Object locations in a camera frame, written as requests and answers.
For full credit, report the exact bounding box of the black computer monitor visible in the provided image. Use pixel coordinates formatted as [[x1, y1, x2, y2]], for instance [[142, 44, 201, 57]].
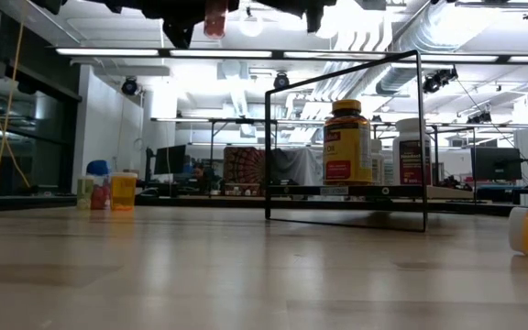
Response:
[[153, 144, 187, 175], [471, 146, 523, 182]]

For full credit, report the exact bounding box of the white cloth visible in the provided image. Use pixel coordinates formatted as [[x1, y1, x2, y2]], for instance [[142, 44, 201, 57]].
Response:
[[270, 147, 325, 187]]

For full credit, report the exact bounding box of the blue-capped clear bottle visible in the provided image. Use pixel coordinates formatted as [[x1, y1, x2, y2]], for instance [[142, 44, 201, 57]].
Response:
[[85, 159, 113, 211]]

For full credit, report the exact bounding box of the amber bottle yellow cap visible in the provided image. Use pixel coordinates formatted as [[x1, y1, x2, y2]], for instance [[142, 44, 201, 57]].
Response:
[[322, 98, 374, 186]]

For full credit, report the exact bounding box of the white bottle blue label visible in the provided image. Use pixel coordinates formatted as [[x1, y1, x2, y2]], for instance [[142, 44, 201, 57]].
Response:
[[370, 139, 386, 186]]

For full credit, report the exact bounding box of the black ceiling spotlight cluster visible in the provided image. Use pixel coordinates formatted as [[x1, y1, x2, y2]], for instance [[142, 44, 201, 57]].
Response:
[[422, 66, 459, 94], [466, 111, 493, 125]]

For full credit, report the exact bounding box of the white ceiling ring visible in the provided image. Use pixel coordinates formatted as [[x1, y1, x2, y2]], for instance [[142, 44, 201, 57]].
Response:
[[238, 12, 265, 38]]

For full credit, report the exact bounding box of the black overhead bracket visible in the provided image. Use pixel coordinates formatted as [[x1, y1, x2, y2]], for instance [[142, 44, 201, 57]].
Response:
[[455, 1, 528, 20]]

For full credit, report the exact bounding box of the person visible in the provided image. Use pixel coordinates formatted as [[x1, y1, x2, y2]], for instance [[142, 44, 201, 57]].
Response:
[[190, 161, 215, 193]]

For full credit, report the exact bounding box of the mandala patterned cloth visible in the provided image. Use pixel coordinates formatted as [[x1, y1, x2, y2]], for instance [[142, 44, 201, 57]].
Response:
[[222, 146, 268, 196]]

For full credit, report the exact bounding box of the pink pill vial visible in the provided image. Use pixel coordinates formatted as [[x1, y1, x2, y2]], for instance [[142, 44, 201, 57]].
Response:
[[203, 0, 229, 40]]

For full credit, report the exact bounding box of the black aluminium table frame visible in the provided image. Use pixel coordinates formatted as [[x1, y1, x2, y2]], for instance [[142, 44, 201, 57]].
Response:
[[0, 194, 528, 224]]

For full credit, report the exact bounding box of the wooden shelf black metal frame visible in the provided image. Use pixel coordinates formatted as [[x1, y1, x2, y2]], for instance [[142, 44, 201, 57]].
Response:
[[263, 49, 430, 234]]

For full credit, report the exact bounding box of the black metal frame rig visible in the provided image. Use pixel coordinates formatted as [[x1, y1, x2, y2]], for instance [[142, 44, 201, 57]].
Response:
[[151, 116, 479, 199]]

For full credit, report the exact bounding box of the large white bottle red label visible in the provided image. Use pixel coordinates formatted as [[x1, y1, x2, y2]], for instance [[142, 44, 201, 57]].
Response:
[[391, 117, 434, 186]]

